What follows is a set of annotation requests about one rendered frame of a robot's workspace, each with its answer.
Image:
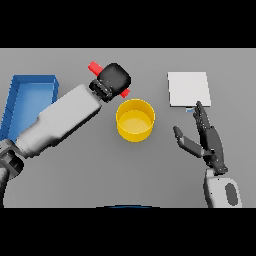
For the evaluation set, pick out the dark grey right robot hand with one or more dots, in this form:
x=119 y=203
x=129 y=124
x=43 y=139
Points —
x=210 y=140

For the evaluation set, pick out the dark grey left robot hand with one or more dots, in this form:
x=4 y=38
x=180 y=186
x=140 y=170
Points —
x=113 y=80

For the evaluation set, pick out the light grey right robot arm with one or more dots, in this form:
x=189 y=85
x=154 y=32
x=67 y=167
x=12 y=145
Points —
x=220 y=193

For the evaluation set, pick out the yellow bowl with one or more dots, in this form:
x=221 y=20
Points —
x=135 y=124

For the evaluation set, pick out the pale square measuring scale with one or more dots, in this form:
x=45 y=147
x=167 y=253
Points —
x=188 y=89

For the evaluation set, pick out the blue tray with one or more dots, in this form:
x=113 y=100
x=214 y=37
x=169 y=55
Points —
x=26 y=103

